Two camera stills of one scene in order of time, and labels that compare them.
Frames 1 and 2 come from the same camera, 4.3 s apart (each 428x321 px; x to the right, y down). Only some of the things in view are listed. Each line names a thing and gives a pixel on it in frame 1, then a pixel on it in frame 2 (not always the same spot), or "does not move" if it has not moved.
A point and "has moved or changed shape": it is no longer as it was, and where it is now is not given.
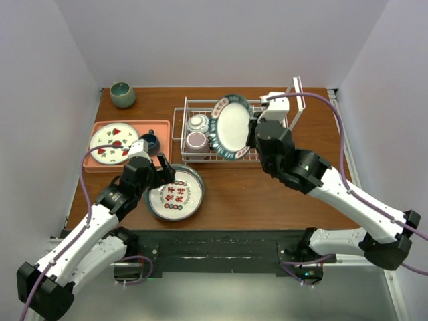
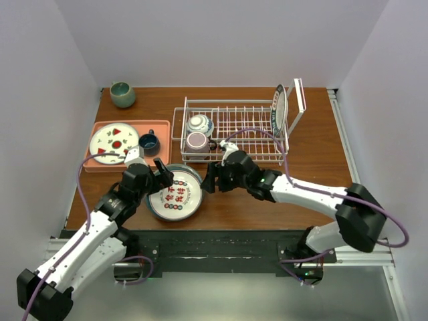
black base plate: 214,249 does not move
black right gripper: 250,139 -> 208,184
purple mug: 196,142 does not move
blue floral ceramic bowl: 197,123 does not move
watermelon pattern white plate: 114,134 does not move
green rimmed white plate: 229,126 has moved or changed shape
